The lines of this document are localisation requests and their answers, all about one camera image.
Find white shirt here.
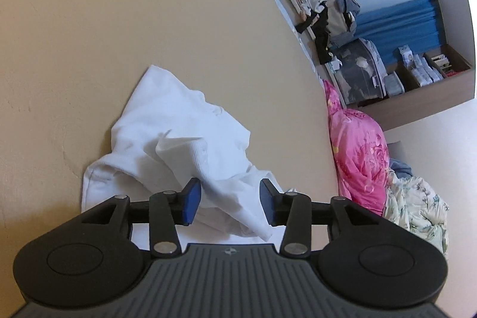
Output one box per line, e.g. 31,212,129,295
81,65,285,247

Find pile of dark clothes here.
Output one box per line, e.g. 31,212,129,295
295,0,361,65

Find pale green floral blanket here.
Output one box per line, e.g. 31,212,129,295
383,170,450,257

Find grey blue cloth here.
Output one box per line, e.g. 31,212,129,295
390,158,413,179

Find pink floral quilt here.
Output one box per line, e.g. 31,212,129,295
323,81,390,216

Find brown wooden shelf box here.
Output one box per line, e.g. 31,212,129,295
357,44,476,132

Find white boxes in shelf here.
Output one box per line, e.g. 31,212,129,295
398,45,443,87

